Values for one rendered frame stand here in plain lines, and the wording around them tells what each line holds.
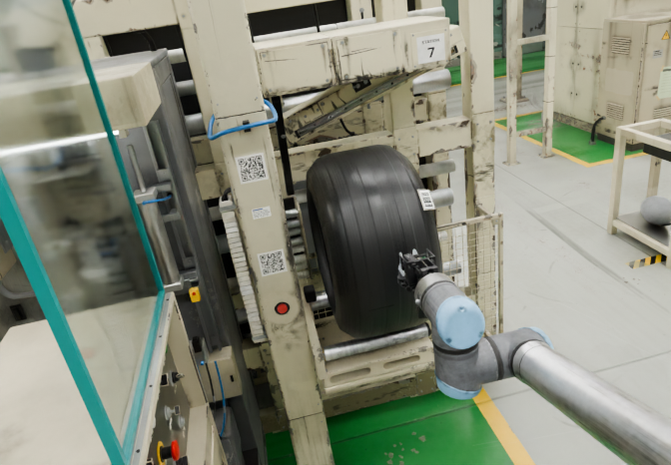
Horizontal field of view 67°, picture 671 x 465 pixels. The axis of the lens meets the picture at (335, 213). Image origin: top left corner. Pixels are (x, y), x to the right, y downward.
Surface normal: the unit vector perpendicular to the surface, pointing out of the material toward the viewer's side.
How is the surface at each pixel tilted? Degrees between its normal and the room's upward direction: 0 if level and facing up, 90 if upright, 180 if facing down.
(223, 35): 90
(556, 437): 0
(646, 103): 90
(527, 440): 0
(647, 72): 90
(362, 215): 49
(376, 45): 90
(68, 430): 0
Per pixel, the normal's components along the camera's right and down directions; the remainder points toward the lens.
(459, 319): 0.16, 0.19
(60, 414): -0.14, -0.90
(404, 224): 0.10, -0.15
